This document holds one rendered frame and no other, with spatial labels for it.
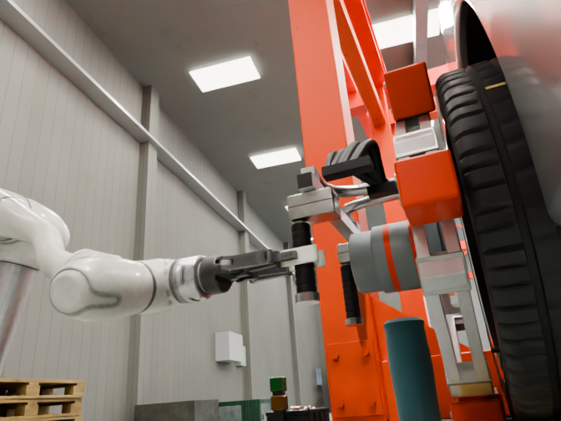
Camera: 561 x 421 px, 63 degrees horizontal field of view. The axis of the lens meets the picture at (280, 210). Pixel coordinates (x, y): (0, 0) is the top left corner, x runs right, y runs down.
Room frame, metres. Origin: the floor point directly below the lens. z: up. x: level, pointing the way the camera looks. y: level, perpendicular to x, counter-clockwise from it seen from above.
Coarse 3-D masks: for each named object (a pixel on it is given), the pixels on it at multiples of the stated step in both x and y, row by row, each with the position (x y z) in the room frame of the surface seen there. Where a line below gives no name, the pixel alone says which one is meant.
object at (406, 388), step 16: (400, 320) 1.00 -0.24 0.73; (416, 320) 1.00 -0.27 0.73; (400, 336) 1.00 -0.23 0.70; (416, 336) 0.99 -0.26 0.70; (400, 352) 1.00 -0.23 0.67; (416, 352) 0.99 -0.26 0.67; (400, 368) 1.00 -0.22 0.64; (416, 368) 0.99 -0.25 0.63; (432, 368) 1.02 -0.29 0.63; (400, 384) 1.01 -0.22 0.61; (416, 384) 0.99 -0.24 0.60; (432, 384) 1.01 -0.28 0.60; (400, 400) 1.02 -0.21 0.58; (416, 400) 1.00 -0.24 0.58; (432, 400) 1.00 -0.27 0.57; (400, 416) 1.03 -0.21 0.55; (416, 416) 1.00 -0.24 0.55; (432, 416) 1.00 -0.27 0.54
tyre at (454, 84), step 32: (480, 64) 0.63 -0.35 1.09; (448, 96) 0.59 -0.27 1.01; (480, 96) 0.57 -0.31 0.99; (448, 128) 0.61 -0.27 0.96; (480, 128) 0.55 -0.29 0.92; (512, 128) 0.53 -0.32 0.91; (480, 160) 0.55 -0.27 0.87; (512, 160) 0.53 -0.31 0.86; (480, 192) 0.55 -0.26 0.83; (512, 192) 0.55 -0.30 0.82; (480, 224) 0.56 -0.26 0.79; (512, 224) 0.55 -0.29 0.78; (544, 224) 0.54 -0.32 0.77; (480, 256) 0.61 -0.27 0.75; (512, 256) 0.56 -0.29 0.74; (544, 256) 0.55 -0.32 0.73; (512, 288) 0.58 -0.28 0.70; (544, 288) 0.57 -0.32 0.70; (512, 320) 0.60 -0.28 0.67; (544, 320) 0.60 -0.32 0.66; (512, 352) 0.63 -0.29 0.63; (544, 352) 0.62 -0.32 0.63; (512, 384) 0.69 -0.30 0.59; (544, 384) 0.66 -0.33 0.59; (512, 416) 0.86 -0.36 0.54; (544, 416) 0.73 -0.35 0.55
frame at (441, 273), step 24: (408, 120) 0.77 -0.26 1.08; (408, 144) 0.63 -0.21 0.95; (432, 144) 0.62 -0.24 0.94; (456, 240) 0.62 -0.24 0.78; (432, 264) 0.63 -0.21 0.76; (456, 264) 0.62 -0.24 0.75; (432, 288) 0.65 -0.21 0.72; (456, 288) 0.64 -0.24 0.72; (432, 312) 0.68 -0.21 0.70; (456, 312) 1.10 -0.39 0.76; (456, 336) 1.05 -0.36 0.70; (456, 360) 0.77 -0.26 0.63; (480, 360) 0.73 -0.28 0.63; (456, 384) 0.77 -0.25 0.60; (480, 384) 0.76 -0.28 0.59
